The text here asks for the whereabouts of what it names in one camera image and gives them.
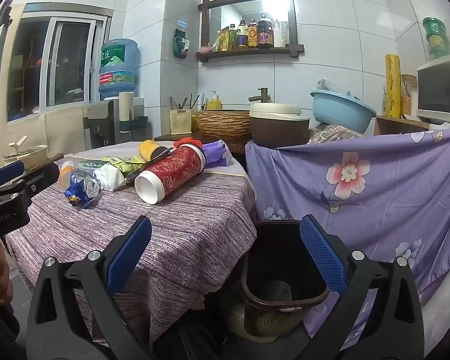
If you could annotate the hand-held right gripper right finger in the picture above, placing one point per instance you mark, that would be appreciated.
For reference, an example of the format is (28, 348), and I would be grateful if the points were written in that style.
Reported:
(322, 255)

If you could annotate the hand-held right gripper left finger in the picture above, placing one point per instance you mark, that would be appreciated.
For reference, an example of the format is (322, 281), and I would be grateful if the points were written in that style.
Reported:
(129, 255)

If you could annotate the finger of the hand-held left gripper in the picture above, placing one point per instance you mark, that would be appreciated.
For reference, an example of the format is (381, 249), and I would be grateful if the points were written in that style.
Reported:
(7, 172)
(37, 180)

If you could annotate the dark brown trash bin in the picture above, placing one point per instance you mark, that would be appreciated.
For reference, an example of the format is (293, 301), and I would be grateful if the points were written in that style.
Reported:
(281, 255)

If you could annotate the blue foil wrapper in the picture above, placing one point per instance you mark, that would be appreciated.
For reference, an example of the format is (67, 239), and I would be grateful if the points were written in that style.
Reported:
(80, 189)

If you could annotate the dark green packet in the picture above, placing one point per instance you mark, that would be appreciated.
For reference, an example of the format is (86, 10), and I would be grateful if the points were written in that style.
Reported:
(92, 165)

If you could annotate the yellow green packet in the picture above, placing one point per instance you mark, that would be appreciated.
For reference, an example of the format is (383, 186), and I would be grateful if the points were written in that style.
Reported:
(125, 165)

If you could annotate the red patterned cylindrical canister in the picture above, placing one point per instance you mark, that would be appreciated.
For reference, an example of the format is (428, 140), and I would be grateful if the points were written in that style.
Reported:
(176, 172)

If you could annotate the yellow cylindrical can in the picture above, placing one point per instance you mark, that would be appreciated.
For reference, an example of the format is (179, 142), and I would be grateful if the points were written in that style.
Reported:
(148, 150)

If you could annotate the red knitted cloth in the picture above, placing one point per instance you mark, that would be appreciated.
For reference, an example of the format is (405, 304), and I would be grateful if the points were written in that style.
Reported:
(187, 142)

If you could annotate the purple plastic bag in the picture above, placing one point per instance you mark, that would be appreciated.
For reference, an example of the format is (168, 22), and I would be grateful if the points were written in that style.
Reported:
(217, 153)

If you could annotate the person's left hand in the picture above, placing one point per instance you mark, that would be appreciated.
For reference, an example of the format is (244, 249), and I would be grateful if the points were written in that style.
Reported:
(0, 273)

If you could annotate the cream pot with lid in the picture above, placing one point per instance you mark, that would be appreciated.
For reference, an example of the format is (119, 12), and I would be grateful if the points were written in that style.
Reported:
(24, 153)

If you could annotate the beige cloth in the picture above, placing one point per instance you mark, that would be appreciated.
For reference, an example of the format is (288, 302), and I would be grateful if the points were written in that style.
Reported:
(45, 129)

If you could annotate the purple striped tablecloth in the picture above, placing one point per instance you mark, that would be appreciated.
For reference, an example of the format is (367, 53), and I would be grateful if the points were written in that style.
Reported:
(180, 228)

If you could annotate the purple floral sheet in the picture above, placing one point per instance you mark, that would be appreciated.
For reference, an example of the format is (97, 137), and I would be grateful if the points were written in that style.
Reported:
(382, 202)

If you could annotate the water dispenser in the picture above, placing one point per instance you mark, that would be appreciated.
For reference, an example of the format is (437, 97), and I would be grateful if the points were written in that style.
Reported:
(97, 120)

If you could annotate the white cup stack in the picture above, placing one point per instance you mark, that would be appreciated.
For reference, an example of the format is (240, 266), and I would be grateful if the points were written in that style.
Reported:
(126, 110)

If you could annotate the sliding window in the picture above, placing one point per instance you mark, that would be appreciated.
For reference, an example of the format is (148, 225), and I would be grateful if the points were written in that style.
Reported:
(56, 60)

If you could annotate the paisley patterned cloth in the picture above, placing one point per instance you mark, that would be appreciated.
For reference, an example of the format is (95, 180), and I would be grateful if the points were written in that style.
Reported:
(333, 133)

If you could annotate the blue water jug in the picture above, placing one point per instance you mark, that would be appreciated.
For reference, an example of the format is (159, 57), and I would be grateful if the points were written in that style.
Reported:
(118, 69)

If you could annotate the brown and cream rice cooker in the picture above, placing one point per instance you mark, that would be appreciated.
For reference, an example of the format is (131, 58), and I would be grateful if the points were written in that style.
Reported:
(279, 125)

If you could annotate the wooden counter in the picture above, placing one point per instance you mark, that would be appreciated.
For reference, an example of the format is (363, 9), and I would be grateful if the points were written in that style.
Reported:
(236, 146)

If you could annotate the beige chopstick holder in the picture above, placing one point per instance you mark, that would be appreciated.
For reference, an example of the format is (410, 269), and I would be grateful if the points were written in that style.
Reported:
(180, 122)

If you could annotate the light blue plastic basin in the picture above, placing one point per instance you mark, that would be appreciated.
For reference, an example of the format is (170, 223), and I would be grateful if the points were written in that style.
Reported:
(341, 110)

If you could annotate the wooden cabinet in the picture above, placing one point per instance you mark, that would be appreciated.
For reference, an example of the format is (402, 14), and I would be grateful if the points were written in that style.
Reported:
(397, 125)

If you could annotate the wicker pattern basin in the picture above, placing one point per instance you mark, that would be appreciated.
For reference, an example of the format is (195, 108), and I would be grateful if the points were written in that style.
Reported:
(223, 123)

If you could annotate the clear plastic bag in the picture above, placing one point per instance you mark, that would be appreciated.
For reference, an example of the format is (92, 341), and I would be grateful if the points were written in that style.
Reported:
(328, 86)

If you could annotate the bronze faucet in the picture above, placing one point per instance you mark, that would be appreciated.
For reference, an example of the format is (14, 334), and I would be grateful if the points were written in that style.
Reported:
(264, 95)

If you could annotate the yellow soap dispenser bottle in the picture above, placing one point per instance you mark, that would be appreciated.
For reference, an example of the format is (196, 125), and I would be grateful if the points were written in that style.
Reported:
(214, 103)

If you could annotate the glass jar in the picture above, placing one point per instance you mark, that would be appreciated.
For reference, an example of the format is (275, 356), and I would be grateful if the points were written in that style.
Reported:
(408, 97)

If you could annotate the yellow roll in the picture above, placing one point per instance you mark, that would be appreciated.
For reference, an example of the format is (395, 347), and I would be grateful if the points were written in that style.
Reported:
(393, 86)

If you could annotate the white microwave oven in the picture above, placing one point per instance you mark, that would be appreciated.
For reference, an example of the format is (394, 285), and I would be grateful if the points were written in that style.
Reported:
(437, 90)

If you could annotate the small pink pot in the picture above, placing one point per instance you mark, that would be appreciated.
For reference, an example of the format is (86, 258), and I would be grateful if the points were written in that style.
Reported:
(205, 50)

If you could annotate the white bottle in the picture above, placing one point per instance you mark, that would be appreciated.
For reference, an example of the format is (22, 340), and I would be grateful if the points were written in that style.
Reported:
(282, 34)

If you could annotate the dark soy sauce bottle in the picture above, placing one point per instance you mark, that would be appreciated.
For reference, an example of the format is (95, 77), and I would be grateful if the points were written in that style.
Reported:
(265, 33)

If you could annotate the orange label bottle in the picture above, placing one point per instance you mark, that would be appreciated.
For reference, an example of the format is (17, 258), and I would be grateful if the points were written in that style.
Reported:
(252, 35)

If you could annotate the yellow sauce packet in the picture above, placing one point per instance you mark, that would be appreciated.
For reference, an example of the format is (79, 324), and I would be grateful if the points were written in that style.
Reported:
(224, 41)

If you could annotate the purple label oil bottle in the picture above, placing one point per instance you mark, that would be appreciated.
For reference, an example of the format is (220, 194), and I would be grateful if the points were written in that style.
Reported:
(242, 36)

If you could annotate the green bottle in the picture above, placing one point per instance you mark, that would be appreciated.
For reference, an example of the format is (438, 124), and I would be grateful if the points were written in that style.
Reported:
(233, 38)

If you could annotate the green instant noodle cups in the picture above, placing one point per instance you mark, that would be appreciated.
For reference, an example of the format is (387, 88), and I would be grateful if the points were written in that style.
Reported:
(436, 37)

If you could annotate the wooden framed mirror shelf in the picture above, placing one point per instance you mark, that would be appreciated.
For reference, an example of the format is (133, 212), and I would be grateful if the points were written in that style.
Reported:
(247, 18)

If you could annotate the green wall bag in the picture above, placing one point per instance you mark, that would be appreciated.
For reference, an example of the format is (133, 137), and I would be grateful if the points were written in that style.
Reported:
(181, 44)

